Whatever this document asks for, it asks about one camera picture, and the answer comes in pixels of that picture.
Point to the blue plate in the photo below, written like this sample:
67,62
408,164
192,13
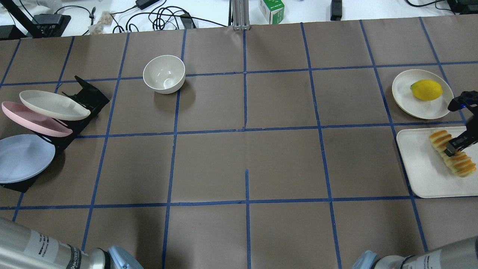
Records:
23,157

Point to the sliced bread loaf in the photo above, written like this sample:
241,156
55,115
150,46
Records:
460,164

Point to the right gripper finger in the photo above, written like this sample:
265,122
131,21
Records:
464,140

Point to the yellow lemon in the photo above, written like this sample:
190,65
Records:
426,90

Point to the white bowl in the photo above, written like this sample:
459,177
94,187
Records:
165,74

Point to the green white carton box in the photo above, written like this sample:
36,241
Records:
272,10

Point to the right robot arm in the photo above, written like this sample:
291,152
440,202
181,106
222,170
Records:
458,255

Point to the cream plate in rack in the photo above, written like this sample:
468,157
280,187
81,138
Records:
53,105

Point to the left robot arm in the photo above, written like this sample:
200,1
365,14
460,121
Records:
24,248

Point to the bag of wooden pieces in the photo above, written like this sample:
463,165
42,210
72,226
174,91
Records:
98,28

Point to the aluminium frame post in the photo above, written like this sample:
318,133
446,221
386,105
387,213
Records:
239,14

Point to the pink plate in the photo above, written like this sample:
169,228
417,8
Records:
34,121

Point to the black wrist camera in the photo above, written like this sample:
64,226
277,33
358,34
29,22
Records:
467,99

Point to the black power adapter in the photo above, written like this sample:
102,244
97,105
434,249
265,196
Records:
143,4

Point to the cream rectangular tray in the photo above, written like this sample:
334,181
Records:
427,173

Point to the cream round plate with lemon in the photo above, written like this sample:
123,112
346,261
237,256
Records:
404,98

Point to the black dish rack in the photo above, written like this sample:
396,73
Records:
89,97

